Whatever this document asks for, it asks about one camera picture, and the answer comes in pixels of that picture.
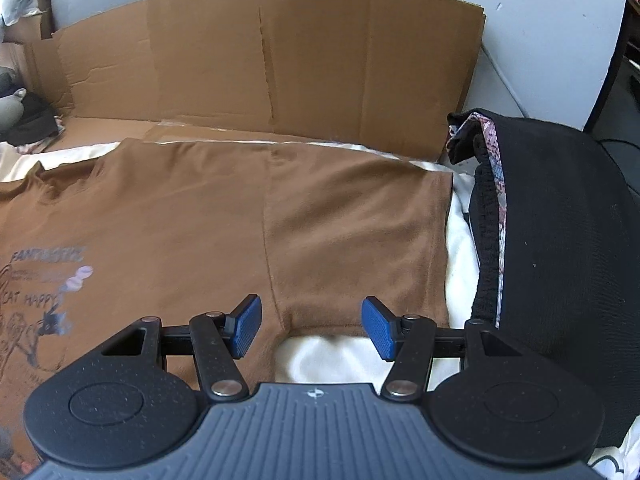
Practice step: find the flat cardboard sheet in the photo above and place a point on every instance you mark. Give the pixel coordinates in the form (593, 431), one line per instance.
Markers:
(320, 60)

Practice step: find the brown printed t-shirt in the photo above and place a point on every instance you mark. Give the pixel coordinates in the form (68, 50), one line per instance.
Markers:
(200, 220)

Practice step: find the white pillow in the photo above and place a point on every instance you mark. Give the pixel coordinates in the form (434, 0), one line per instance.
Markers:
(22, 2)

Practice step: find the grey neck pillow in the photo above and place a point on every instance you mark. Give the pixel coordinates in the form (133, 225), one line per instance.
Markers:
(10, 110)

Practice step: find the floral patterned garment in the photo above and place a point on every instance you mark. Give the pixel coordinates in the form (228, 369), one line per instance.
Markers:
(495, 170)

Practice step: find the folded black garment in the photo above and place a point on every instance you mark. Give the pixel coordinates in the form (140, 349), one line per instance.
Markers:
(565, 220)

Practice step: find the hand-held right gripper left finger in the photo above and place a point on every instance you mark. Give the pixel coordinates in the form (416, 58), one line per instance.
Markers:
(247, 325)

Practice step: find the crumpled black cloth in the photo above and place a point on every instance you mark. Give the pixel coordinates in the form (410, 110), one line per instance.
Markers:
(35, 120)

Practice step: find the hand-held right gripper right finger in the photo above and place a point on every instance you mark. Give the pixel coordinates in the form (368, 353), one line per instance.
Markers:
(382, 330)

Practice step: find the cream bear print blanket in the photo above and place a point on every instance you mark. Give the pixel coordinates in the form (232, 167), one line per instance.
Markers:
(460, 270)

